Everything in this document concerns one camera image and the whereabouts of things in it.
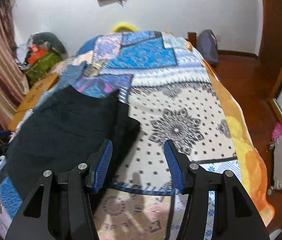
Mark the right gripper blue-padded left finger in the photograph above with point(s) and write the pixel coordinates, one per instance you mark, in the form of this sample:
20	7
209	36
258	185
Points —
98	164

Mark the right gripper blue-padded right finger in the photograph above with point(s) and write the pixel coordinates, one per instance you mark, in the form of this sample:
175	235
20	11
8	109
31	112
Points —
178	165

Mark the black pants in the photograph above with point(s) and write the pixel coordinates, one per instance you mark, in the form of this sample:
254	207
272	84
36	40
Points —
64	131

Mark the brown cardboard box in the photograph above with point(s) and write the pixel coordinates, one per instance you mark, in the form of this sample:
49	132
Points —
32	97

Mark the blue patchwork bedsheet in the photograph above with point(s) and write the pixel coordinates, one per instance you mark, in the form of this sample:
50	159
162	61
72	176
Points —
150	70

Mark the orange yellow fleece blanket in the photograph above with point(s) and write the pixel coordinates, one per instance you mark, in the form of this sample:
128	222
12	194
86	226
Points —
222	134

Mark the folded blue jeans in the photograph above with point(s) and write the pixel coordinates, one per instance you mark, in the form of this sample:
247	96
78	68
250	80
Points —
74	75

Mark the orange box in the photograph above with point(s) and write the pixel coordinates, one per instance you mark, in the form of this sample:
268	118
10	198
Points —
37	53

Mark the green covered side table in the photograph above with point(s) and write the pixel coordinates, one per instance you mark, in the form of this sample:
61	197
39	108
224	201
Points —
41	67

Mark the pink slipper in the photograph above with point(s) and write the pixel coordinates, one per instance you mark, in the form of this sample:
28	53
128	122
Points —
277	132

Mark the dark blue backpack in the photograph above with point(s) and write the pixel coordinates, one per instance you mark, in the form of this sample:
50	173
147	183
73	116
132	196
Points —
207	46

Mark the yellow headboard cushion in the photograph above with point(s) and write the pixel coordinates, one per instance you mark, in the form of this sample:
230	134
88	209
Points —
124	27

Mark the brown wooden door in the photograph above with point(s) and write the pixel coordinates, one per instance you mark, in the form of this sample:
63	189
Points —
270	54

